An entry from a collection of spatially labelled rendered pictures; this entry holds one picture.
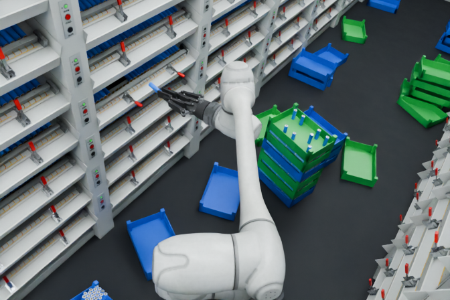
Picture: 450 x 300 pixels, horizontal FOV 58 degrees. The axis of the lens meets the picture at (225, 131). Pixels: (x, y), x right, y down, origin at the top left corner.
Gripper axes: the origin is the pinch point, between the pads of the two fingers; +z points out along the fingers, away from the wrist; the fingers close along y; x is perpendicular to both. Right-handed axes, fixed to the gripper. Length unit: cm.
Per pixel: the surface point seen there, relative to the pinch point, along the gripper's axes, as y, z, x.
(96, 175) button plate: 27.9, 20.2, 33.0
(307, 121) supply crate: -70, -32, 47
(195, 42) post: -37.9, 15.1, -0.9
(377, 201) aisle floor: -83, -77, 97
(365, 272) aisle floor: -36, -87, 98
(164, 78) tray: -16.5, 17.0, 7.8
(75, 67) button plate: 27.9, 11.6, -23.0
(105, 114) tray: 16.9, 18.6, 7.1
